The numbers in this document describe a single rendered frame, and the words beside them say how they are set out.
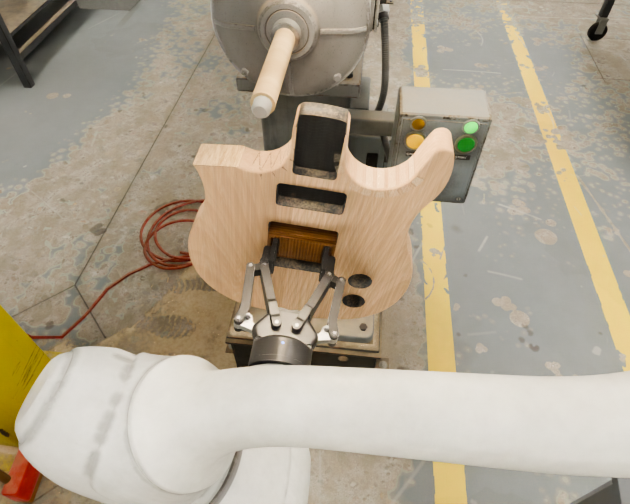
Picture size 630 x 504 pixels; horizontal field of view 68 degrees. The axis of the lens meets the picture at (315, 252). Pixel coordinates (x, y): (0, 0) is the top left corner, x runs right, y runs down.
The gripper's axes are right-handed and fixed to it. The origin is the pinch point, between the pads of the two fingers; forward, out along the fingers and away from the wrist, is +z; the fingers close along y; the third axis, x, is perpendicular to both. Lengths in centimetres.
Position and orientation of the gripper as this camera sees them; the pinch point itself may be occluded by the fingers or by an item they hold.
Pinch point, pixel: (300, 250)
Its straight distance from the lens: 68.6
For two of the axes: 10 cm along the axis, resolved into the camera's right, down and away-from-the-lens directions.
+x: 1.2, -6.4, -7.6
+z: 1.1, -7.5, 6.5
